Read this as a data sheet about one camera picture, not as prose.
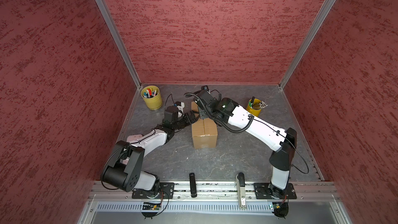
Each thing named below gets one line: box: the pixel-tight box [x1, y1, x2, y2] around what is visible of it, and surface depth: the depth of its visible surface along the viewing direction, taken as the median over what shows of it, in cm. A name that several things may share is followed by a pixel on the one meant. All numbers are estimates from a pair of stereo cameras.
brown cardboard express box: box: [191, 101, 219, 150], surface depth 80 cm
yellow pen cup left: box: [140, 85, 163, 111], surface depth 100 cm
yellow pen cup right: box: [246, 96, 262, 117], surface depth 99 cm
